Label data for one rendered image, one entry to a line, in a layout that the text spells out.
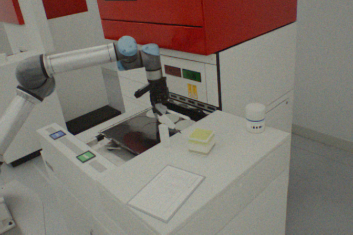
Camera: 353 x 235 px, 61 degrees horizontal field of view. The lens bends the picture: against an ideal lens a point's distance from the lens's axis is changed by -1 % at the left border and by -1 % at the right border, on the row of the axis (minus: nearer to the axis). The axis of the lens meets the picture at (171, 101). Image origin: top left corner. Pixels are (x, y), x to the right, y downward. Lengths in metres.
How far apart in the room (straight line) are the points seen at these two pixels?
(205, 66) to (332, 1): 1.49
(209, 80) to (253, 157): 0.44
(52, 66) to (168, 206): 0.68
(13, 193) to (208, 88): 0.91
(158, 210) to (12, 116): 0.74
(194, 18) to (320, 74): 1.71
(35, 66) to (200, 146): 0.67
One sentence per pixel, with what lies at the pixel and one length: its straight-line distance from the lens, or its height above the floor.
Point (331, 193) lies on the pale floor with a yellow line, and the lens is 2.47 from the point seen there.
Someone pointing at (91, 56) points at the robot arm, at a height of 1.29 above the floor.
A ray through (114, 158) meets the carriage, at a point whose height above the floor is 0.88.
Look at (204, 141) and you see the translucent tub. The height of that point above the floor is 1.03.
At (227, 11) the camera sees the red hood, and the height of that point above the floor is 1.37.
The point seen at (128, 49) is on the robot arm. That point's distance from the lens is 1.18.
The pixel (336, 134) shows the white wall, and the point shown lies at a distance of 2.92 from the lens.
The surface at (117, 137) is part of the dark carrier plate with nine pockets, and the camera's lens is 1.39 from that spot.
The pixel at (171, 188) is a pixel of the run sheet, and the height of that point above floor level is 0.97.
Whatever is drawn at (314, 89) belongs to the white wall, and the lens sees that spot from 2.83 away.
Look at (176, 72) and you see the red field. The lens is 1.48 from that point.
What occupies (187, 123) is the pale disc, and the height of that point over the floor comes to 0.90.
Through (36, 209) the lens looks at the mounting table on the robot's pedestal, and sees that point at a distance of 1.27.
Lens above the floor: 1.57
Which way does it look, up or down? 24 degrees down
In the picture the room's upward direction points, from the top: 7 degrees counter-clockwise
